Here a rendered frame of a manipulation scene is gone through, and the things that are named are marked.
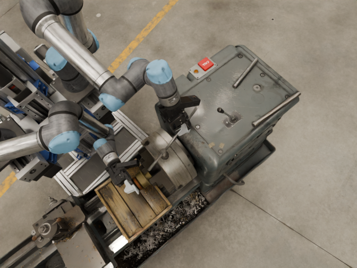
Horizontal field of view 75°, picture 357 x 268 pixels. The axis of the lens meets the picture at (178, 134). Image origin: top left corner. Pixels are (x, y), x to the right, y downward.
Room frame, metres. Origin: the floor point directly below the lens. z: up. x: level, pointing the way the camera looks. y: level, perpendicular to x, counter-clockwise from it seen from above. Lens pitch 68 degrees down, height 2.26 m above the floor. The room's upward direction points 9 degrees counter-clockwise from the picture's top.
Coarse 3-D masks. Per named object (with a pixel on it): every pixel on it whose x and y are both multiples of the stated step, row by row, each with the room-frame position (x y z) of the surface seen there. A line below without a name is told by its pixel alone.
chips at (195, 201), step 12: (192, 192) 0.21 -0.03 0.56; (180, 204) 0.15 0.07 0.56; (192, 204) 0.13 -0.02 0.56; (204, 204) 0.12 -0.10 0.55; (168, 216) 0.08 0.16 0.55; (180, 216) 0.06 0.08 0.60; (192, 216) 0.05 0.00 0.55; (156, 228) 0.02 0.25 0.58; (168, 228) 0.00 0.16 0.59; (180, 228) -0.01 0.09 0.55; (144, 240) -0.05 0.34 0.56; (156, 240) -0.06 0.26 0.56; (120, 252) -0.09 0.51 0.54; (132, 252) -0.11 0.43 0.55; (144, 252) -0.12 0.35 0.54; (120, 264) -0.17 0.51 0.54; (132, 264) -0.18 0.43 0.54
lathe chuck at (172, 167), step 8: (152, 136) 0.43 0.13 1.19; (160, 136) 0.41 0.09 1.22; (152, 144) 0.38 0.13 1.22; (160, 144) 0.37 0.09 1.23; (152, 152) 0.33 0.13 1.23; (160, 152) 0.33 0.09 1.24; (168, 152) 0.32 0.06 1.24; (160, 160) 0.29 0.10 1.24; (168, 160) 0.29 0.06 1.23; (176, 160) 0.28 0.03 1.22; (168, 168) 0.25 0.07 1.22; (176, 168) 0.25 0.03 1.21; (184, 168) 0.25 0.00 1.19; (168, 176) 0.22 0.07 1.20; (176, 176) 0.22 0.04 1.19; (184, 176) 0.22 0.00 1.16; (176, 184) 0.19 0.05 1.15; (184, 184) 0.19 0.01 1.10
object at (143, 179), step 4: (140, 172) 0.28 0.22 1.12; (148, 172) 0.27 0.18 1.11; (136, 176) 0.26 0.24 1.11; (140, 176) 0.26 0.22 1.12; (144, 176) 0.26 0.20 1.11; (148, 176) 0.26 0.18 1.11; (132, 180) 0.25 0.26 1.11; (136, 180) 0.24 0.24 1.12; (140, 180) 0.24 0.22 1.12; (144, 180) 0.24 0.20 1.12; (148, 180) 0.24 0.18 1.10; (136, 184) 0.22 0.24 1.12; (140, 184) 0.22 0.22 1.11; (144, 184) 0.22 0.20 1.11; (148, 184) 0.22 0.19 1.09; (140, 188) 0.20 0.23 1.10
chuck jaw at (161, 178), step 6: (156, 174) 0.26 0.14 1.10; (162, 174) 0.25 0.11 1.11; (150, 180) 0.23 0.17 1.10; (156, 180) 0.23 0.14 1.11; (162, 180) 0.22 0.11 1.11; (168, 180) 0.22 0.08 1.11; (162, 186) 0.20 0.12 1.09; (168, 186) 0.19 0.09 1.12; (174, 186) 0.19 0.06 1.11; (180, 186) 0.18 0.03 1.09
